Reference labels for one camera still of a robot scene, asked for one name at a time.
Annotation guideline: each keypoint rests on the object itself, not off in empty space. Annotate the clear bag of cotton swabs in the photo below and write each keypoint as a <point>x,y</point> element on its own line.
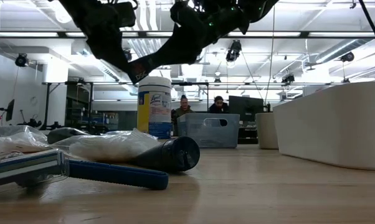
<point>112,147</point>

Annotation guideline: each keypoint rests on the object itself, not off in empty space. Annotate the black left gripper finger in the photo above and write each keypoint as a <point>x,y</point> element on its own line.
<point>109,46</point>

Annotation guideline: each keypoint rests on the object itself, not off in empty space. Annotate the dark storage shelf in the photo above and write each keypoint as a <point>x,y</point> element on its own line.
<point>78,105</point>

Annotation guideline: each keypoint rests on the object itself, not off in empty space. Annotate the white plastic bin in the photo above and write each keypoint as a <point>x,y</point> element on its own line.
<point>330,130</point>

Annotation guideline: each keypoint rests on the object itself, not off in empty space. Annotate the clear bag of cotton pads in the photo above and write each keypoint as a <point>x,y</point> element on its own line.
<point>16,143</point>

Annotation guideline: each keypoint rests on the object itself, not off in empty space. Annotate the red and black equipment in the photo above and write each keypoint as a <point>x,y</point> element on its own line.
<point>10,110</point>

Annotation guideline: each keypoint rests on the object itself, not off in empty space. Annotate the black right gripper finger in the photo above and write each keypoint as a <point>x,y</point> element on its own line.
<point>190,46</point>
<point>187,17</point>

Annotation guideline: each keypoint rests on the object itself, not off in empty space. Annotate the Lysol wipes canister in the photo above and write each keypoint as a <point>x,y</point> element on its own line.
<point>153,105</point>

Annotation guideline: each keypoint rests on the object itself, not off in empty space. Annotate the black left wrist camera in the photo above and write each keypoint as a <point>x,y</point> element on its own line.
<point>125,14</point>

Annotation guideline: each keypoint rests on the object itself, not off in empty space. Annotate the black ceiling spotlight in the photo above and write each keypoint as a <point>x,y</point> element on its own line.
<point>129,55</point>
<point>21,60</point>
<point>348,57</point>
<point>288,78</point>

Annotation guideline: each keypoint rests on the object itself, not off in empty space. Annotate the light grey plastic bin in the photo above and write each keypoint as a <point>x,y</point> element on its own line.
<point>265,130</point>

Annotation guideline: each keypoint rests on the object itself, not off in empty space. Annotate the black overhead frame bar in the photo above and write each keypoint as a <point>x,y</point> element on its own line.
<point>61,34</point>

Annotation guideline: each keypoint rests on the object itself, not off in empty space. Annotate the black computer monitor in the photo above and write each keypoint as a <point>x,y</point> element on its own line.
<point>245,107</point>

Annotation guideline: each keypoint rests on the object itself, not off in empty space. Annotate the black-framed background table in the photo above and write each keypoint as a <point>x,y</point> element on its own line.
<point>112,83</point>

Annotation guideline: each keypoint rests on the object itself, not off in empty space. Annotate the person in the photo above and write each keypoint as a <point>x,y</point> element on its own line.
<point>183,110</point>
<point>218,107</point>

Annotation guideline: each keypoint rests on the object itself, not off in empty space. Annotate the blue razor with clear cap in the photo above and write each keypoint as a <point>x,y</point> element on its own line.
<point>112,174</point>

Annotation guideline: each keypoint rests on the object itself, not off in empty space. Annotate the translucent grey plastic bin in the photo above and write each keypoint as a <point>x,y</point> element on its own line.
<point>190,133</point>

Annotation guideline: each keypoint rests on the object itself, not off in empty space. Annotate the navy tube with white print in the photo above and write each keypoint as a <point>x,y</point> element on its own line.
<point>175,154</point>

